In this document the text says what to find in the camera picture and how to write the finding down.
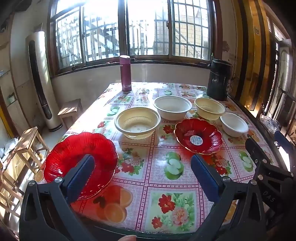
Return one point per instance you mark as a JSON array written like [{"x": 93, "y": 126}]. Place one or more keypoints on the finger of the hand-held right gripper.
[
  {"x": 254, "y": 150},
  {"x": 283, "y": 141}
]

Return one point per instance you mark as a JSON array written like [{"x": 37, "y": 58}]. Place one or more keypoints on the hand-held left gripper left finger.
[{"x": 79, "y": 178}]

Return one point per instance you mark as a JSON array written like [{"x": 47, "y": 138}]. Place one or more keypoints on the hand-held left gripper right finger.
[{"x": 204, "y": 178}]

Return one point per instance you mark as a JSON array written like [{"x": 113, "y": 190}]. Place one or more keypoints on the plain red scalloped plate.
[{"x": 69, "y": 150}]

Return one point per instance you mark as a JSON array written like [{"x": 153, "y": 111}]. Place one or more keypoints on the small white bowl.
[{"x": 233, "y": 125}]

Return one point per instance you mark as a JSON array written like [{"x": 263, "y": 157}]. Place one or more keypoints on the red scalloped plate round label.
[{"x": 185, "y": 134}]

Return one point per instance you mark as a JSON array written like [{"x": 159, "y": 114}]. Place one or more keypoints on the cream plastic colander bowl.
[
  {"x": 209, "y": 109},
  {"x": 138, "y": 120}
]

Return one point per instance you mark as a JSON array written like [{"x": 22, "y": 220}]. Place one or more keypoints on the large white bowl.
[{"x": 172, "y": 106}]

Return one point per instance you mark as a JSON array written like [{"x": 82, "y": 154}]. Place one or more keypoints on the person's left hand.
[{"x": 126, "y": 238}]

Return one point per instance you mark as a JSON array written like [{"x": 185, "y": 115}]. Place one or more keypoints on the clear plastic bag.
[{"x": 269, "y": 122}]

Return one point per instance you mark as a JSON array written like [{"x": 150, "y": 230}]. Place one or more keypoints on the dark wooden chair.
[{"x": 285, "y": 97}]

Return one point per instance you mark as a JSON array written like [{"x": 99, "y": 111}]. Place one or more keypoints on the fruit and flower printed tablecloth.
[{"x": 143, "y": 166}]

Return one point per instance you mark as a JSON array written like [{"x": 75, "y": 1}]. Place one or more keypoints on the tall wooden stool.
[{"x": 27, "y": 139}]

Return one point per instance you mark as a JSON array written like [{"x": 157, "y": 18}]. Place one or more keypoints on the small wooden stool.
[{"x": 69, "y": 107}]

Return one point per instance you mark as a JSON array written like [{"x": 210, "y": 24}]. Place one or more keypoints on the white plastic bags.
[{"x": 9, "y": 146}]

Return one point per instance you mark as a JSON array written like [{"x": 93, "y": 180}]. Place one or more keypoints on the black electric kettle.
[{"x": 218, "y": 81}]

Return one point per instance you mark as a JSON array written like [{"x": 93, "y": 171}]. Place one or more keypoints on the magenta thermos bottle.
[{"x": 125, "y": 74}]

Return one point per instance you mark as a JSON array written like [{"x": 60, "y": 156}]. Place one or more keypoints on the white standing air conditioner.
[{"x": 44, "y": 69}]

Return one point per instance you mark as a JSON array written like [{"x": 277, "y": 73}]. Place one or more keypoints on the barred window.
[{"x": 122, "y": 27}]

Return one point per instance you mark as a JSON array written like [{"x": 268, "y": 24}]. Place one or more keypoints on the wooden stool frame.
[{"x": 9, "y": 192}]

